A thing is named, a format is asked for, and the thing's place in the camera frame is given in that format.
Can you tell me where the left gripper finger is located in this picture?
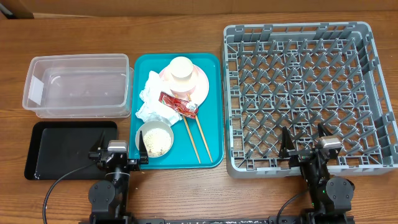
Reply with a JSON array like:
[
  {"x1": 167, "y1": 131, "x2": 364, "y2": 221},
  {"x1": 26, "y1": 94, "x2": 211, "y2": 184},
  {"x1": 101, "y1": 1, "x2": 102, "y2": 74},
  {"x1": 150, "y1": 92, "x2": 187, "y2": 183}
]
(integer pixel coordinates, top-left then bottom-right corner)
[
  {"x1": 91, "y1": 131, "x2": 105, "y2": 152},
  {"x1": 139, "y1": 131, "x2": 149, "y2": 164}
]

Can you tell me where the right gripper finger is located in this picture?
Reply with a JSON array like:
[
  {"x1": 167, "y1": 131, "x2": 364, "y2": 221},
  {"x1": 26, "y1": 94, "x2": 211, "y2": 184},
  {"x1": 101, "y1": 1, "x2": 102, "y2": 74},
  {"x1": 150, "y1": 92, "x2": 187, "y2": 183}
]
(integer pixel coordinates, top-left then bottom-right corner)
[
  {"x1": 280, "y1": 127, "x2": 295, "y2": 151},
  {"x1": 317, "y1": 123, "x2": 333, "y2": 138}
]

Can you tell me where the rice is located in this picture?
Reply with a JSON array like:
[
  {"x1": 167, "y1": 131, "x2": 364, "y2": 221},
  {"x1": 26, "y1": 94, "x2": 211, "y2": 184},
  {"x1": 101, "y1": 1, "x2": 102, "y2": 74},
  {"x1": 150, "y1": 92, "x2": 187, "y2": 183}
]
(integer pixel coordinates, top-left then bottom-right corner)
[{"x1": 143, "y1": 128, "x2": 172, "y2": 157}]

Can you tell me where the grey bowl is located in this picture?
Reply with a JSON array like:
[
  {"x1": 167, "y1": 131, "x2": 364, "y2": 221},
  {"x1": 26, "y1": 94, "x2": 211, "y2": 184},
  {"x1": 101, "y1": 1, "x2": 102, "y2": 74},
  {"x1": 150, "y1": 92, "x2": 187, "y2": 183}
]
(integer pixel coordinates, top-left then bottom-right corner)
[{"x1": 136, "y1": 121, "x2": 174, "y2": 158}]

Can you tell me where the white napkin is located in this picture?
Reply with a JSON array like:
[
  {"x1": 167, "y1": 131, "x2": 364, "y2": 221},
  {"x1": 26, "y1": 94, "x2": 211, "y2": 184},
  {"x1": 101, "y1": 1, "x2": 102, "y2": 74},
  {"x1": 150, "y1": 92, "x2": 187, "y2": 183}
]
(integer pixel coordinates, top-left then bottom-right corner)
[{"x1": 136, "y1": 71, "x2": 182, "y2": 126}]

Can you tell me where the wooden chopstick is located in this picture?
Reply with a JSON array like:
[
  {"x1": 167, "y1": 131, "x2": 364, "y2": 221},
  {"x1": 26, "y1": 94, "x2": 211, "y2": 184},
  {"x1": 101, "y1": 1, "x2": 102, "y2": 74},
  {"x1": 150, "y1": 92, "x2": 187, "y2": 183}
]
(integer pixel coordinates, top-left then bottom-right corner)
[
  {"x1": 182, "y1": 115, "x2": 201, "y2": 164},
  {"x1": 187, "y1": 93, "x2": 213, "y2": 162}
]

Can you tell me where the red sauce packet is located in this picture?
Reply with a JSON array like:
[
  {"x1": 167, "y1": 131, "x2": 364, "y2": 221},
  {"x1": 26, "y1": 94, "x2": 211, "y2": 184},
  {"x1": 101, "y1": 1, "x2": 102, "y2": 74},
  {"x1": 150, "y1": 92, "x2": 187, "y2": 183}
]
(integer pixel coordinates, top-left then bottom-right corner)
[{"x1": 159, "y1": 91, "x2": 198, "y2": 119}]

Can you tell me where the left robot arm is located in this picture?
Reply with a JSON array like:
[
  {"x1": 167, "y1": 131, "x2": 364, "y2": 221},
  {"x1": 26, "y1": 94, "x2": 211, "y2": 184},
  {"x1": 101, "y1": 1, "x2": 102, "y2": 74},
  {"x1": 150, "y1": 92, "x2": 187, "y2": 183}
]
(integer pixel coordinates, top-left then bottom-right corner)
[{"x1": 88, "y1": 133, "x2": 149, "y2": 223}]

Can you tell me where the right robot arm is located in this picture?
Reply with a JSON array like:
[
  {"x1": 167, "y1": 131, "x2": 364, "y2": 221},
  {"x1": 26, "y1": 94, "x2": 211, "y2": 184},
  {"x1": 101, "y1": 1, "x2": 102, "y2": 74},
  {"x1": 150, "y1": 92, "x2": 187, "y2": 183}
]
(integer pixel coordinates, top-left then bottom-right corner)
[{"x1": 275, "y1": 123, "x2": 355, "y2": 223}]

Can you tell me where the grey dishwasher rack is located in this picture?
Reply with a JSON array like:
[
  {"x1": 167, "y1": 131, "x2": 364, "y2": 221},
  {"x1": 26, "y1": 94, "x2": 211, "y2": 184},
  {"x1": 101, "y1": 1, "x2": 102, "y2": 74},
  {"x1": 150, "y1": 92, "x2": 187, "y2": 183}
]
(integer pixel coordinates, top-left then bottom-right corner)
[{"x1": 223, "y1": 22, "x2": 397, "y2": 178}]

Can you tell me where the teal serving tray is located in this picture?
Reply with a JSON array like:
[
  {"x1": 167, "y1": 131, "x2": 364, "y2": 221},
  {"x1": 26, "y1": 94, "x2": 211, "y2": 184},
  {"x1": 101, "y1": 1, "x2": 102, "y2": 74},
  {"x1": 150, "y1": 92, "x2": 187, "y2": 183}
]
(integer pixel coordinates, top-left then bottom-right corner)
[{"x1": 130, "y1": 53, "x2": 224, "y2": 170}]

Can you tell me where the black plastic tray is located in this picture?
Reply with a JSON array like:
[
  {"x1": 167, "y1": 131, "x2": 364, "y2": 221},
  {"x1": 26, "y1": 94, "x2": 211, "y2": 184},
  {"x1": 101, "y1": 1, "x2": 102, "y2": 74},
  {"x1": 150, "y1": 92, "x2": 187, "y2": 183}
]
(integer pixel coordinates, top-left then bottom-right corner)
[{"x1": 24, "y1": 121, "x2": 118, "y2": 180}]

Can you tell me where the clear plastic bin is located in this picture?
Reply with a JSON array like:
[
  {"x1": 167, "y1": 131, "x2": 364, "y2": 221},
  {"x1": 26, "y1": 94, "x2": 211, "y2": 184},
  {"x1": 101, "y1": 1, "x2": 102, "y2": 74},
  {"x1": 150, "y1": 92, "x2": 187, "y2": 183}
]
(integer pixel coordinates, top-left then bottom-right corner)
[{"x1": 22, "y1": 54, "x2": 134, "y2": 118}]

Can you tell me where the pink bowl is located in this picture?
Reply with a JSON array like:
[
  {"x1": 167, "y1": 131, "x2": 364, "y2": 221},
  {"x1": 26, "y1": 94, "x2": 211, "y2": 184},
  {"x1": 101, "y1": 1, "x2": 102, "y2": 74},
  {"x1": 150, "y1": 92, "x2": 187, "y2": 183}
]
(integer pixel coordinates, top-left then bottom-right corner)
[{"x1": 159, "y1": 65, "x2": 198, "y2": 92}]

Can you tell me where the pink plate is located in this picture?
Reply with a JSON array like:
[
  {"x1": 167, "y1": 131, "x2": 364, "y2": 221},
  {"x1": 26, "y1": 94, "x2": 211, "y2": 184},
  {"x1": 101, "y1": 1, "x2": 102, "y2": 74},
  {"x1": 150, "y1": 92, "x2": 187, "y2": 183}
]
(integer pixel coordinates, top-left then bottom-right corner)
[{"x1": 170, "y1": 65, "x2": 209, "y2": 105}]

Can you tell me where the cream cup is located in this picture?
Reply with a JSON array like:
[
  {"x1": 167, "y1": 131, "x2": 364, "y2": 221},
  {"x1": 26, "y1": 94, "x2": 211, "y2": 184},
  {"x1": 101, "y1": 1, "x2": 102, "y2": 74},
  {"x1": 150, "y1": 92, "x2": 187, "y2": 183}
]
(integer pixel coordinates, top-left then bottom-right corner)
[{"x1": 168, "y1": 56, "x2": 193, "y2": 78}]

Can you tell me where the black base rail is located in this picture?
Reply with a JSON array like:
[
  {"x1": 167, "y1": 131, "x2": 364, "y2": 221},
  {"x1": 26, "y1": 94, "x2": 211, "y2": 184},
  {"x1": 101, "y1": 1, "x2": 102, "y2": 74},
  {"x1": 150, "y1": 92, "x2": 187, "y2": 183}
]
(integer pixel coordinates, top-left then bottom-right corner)
[{"x1": 79, "y1": 216, "x2": 355, "y2": 224}]

